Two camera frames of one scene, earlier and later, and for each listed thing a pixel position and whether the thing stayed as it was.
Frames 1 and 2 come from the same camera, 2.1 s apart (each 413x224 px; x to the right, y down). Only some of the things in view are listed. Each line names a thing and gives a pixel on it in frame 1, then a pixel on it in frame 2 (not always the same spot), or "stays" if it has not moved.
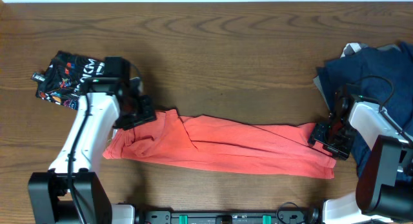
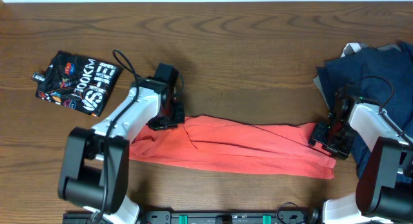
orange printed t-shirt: x=273 y=148 stays
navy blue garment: x=384 y=74 stays
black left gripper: x=136 y=117 → x=166 y=121
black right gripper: x=341 y=152 stays
